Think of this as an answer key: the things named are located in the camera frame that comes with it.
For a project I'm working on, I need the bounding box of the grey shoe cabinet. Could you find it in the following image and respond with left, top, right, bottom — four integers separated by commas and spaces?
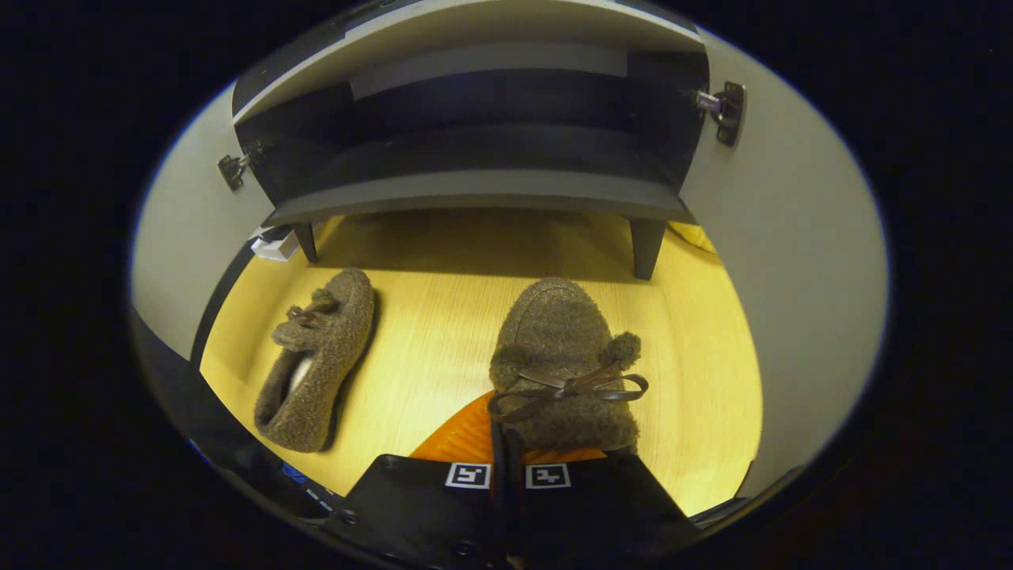
232, 0, 709, 282

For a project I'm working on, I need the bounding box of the metal door hinge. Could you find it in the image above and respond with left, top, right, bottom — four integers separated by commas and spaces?
696, 82, 746, 147
218, 150, 258, 191

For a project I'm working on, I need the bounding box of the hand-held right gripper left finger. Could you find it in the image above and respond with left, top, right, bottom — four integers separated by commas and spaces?
328, 390, 509, 569

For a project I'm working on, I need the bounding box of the brown fuzzy shoe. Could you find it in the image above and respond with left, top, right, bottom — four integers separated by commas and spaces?
253, 268, 377, 454
487, 277, 650, 452

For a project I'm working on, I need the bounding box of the grey shoe cabinet door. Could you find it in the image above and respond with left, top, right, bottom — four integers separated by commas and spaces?
681, 32, 887, 500
131, 83, 274, 365

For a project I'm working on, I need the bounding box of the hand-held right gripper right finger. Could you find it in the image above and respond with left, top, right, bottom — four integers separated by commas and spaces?
508, 446, 705, 569

